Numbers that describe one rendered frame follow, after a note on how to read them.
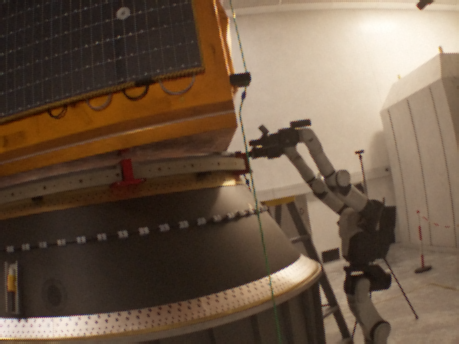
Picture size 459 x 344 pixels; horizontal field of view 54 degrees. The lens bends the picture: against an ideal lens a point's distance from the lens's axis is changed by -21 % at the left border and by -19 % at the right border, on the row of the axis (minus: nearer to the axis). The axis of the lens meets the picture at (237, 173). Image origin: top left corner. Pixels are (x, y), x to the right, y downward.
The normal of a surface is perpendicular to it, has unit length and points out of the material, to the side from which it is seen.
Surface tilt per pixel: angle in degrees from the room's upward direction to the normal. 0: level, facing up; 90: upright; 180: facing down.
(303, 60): 90
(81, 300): 62
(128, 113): 97
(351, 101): 90
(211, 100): 94
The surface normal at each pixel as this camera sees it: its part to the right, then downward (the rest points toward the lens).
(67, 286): 0.07, -0.54
